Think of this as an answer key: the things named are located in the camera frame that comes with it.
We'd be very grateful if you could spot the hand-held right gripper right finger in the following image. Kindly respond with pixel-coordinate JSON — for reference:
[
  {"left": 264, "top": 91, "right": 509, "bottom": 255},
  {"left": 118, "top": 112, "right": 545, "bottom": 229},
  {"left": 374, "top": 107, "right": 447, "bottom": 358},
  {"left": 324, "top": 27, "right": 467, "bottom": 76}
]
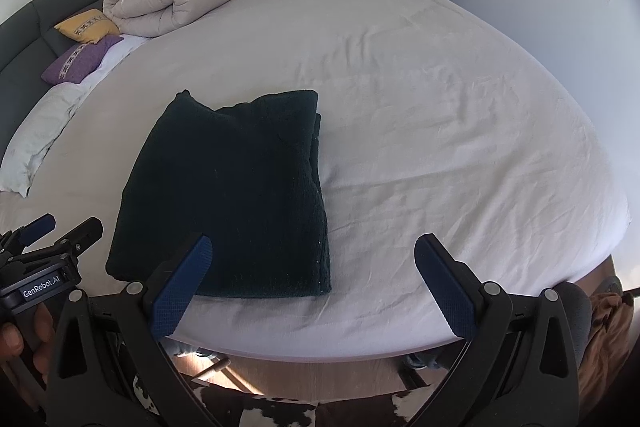
[{"left": 407, "top": 233, "right": 583, "bottom": 427}]

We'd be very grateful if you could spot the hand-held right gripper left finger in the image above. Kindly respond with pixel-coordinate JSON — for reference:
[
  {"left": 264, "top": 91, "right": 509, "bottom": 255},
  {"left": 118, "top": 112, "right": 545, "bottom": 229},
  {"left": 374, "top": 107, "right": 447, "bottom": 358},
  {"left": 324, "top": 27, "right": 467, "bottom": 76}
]
[{"left": 45, "top": 233, "right": 231, "bottom": 427}]

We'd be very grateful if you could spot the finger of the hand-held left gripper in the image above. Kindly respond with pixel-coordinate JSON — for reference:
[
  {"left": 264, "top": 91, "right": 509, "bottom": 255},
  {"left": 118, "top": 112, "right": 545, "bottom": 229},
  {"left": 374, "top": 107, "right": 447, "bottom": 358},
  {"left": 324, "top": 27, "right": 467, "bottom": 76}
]
[
  {"left": 47, "top": 217, "right": 104, "bottom": 258},
  {"left": 9, "top": 214, "right": 57, "bottom": 254}
]

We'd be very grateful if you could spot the dark green knit sweater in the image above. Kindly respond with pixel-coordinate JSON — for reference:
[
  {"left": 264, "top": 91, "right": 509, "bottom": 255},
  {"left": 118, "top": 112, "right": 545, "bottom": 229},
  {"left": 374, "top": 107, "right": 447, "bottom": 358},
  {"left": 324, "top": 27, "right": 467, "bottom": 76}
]
[{"left": 105, "top": 89, "right": 333, "bottom": 298}]

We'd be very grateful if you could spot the person's left hand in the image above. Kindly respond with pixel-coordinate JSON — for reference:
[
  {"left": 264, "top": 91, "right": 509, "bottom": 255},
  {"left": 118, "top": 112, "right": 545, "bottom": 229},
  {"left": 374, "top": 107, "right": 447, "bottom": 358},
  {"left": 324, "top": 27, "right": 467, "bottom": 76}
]
[{"left": 0, "top": 302, "right": 60, "bottom": 388}]

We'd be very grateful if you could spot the wooden stick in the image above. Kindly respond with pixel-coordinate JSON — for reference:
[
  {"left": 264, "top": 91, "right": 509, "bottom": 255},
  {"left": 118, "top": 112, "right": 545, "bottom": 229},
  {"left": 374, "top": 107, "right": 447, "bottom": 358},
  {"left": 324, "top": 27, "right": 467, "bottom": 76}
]
[{"left": 192, "top": 359, "right": 231, "bottom": 380}]

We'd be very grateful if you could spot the bed with white sheet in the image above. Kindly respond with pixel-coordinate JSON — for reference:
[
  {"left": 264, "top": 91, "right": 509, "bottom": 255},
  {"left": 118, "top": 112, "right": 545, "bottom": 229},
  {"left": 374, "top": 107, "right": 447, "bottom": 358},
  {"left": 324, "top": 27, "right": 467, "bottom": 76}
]
[{"left": 0, "top": 0, "right": 631, "bottom": 363}]

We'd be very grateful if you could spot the cowhide rug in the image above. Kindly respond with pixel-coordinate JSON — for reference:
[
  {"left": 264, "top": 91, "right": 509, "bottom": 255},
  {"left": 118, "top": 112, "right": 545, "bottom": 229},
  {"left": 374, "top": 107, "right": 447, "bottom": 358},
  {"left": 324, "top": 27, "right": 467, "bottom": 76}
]
[{"left": 132, "top": 372, "right": 451, "bottom": 427}]

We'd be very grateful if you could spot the brown cloth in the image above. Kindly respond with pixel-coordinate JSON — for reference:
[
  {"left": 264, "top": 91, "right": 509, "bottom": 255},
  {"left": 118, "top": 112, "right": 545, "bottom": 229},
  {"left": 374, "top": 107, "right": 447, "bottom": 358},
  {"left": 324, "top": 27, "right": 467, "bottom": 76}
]
[{"left": 580, "top": 292, "right": 636, "bottom": 408}]

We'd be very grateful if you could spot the purple patterned pillow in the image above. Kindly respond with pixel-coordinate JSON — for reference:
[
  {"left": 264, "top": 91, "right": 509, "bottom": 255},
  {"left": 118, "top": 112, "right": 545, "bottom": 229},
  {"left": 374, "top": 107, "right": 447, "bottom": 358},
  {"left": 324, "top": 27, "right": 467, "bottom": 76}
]
[{"left": 41, "top": 34, "right": 125, "bottom": 85}]

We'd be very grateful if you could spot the grey padded headboard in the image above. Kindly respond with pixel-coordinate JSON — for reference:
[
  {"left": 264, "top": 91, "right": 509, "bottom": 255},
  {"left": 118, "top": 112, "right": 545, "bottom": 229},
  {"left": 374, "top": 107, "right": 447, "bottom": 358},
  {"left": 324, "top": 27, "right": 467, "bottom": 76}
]
[{"left": 0, "top": 0, "right": 128, "bottom": 158}]

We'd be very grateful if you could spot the yellow patterned pillow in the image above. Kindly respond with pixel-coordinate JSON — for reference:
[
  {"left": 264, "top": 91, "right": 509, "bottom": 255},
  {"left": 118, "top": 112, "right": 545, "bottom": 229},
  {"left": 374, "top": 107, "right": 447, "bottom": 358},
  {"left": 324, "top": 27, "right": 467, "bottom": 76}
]
[{"left": 54, "top": 9, "right": 122, "bottom": 44}]

